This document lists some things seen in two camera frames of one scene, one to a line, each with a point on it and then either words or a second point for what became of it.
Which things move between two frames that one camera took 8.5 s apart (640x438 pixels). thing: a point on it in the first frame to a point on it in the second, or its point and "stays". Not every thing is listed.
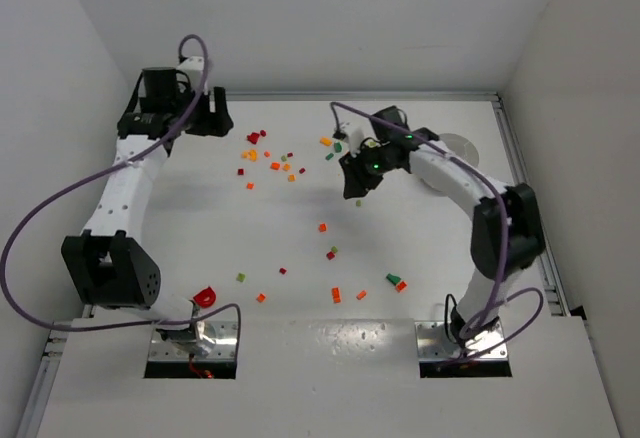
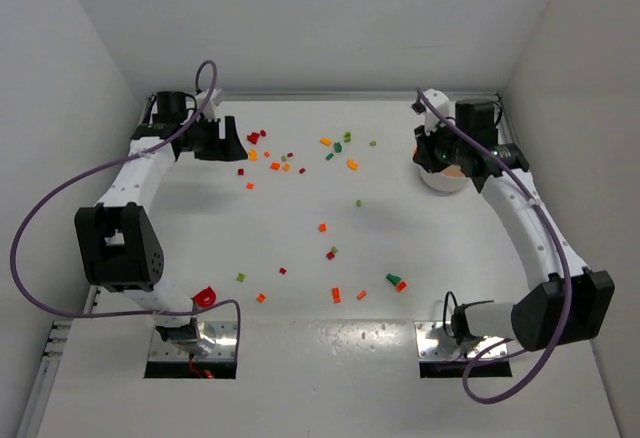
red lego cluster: x=254 y=136 stays
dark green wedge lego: x=393 y=278 stays
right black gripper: x=357 y=169 to x=430 y=149
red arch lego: x=205 y=297 stays
